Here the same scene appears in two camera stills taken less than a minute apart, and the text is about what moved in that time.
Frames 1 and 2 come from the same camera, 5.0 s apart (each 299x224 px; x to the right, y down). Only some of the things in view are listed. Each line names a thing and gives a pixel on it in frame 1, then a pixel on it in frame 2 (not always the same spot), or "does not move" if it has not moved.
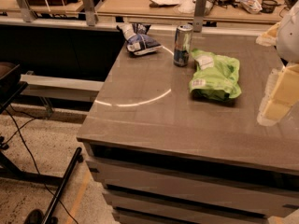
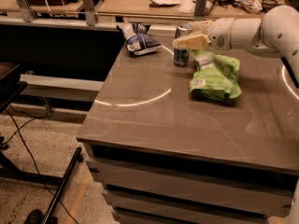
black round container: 268,5 does not move
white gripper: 290,36 → 220,32
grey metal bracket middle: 89,5 does not move
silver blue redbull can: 181,46 does not move
